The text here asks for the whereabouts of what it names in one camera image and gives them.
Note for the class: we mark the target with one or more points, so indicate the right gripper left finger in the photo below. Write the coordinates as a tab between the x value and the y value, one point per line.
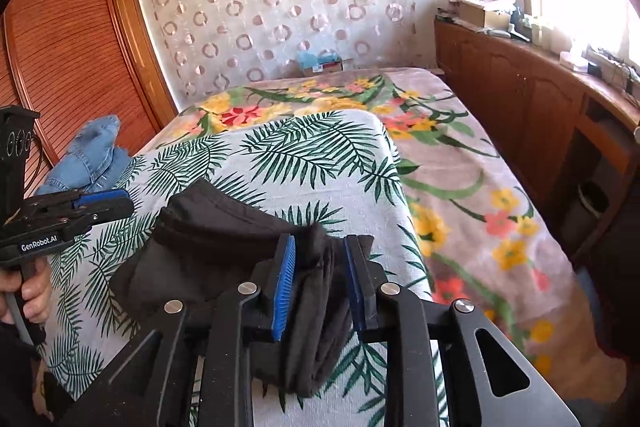
194	352

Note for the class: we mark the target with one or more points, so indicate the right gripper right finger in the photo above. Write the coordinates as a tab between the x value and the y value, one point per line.
488	381

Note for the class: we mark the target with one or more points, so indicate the black shorts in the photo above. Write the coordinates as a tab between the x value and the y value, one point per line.
204	242

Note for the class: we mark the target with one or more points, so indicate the person left hand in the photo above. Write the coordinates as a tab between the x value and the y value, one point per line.
36	292

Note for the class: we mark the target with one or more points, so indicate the blue denim jeans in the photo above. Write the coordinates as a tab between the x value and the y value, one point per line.
92	162

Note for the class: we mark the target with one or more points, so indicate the floral blanket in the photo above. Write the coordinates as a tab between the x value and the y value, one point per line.
450	186

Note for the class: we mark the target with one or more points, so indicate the palm leaf bed sheet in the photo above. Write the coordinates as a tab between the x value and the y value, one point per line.
89	327

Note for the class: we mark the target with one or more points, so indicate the wooden louvered wardrobe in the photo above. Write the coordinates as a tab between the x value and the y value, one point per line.
77	60

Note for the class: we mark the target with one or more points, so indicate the wooden sideboard cabinet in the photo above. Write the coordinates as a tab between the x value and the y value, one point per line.
552	126

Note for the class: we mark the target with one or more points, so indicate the box with blue bag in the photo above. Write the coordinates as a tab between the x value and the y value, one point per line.
311	64

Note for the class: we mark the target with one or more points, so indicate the cardboard box on cabinet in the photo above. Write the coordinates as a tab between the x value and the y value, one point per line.
492	15

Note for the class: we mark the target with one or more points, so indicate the white power strip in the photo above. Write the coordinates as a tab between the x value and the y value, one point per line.
614	72

